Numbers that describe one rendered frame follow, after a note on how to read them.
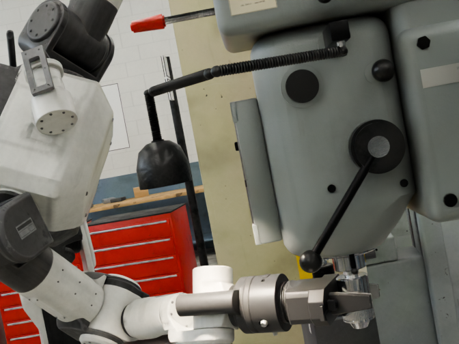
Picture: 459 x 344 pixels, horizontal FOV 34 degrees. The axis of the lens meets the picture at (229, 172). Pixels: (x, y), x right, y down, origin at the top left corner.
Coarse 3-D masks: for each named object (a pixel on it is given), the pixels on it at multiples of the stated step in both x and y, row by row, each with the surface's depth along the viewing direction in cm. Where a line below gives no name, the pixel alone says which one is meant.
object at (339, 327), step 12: (312, 324) 141; (336, 324) 139; (348, 324) 140; (372, 324) 140; (312, 336) 144; (324, 336) 139; (336, 336) 140; (348, 336) 140; (360, 336) 140; (372, 336) 140
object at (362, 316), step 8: (368, 280) 108; (344, 288) 107; (352, 288) 106; (360, 288) 107; (368, 288) 107; (352, 312) 107; (360, 312) 107; (368, 312) 107; (344, 320) 108; (352, 320) 107; (360, 320) 107; (368, 320) 107
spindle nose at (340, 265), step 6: (342, 258) 106; (348, 258) 106; (360, 258) 107; (336, 264) 107; (342, 264) 107; (348, 264) 106; (360, 264) 107; (336, 270) 108; (342, 270) 107; (348, 270) 106
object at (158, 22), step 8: (152, 16) 117; (160, 16) 116; (168, 16) 117; (176, 16) 117; (184, 16) 117; (192, 16) 117; (200, 16) 117; (136, 24) 116; (144, 24) 116; (152, 24) 116; (160, 24) 116; (136, 32) 117
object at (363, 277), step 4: (360, 272) 109; (364, 272) 109; (340, 276) 109; (344, 276) 109; (352, 276) 108; (356, 276) 107; (360, 276) 107; (364, 276) 107; (336, 280) 109; (340, 280) 107; (344, 280) 107; (348, 280) 107; (352, 280) 106; (356, 280) 106; (360, 280) 107; (364, 280) 107; (340, 284) 108; (344, 284) 107; (348, 284) 107; (352, 284) 106; (356, 284) 106
